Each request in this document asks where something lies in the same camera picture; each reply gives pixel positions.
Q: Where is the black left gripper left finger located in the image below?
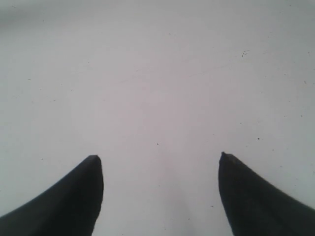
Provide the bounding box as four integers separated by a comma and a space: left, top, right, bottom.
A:
0, 155, 103, 236

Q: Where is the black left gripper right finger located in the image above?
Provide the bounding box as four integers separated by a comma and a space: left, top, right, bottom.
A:
218, 152, 315, 236

